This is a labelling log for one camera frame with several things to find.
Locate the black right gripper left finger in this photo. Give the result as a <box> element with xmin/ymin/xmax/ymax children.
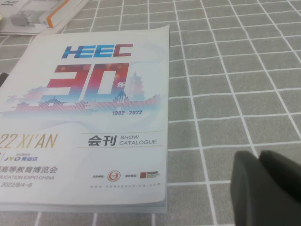
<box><xmin>230</xmin><ymin>150</ymin><xmax>301</xmax><ymax>226</ymax></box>

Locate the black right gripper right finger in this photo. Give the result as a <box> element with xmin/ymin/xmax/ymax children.
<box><xmin>258</xmin><ymin>149</ymin><xmax>301</xmax><ymax>203</ymax></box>

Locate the grey checked tablecloth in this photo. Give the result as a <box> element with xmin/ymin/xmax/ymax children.
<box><xmin>0</xmin><ymin>0</ymin><xmax>301</xmax><ymax>226</ymax></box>

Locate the HEEC show catalogue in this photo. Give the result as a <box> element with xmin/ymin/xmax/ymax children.
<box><xmin>0</xmin><ymin>23</ymin><xmax>171</xmax><ymax>214</ymax></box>

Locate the white and orange box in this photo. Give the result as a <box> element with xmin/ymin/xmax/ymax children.
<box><xmin>0</xmin><ymin>0</ymin><xmax>91</xmax><ymax>36</ymax></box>

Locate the white ROS book orange spine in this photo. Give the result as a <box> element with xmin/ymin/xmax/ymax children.
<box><xmin>0</xmin><ymin>0</ymin><xmax>71</xmax><ymax>32</ymax></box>

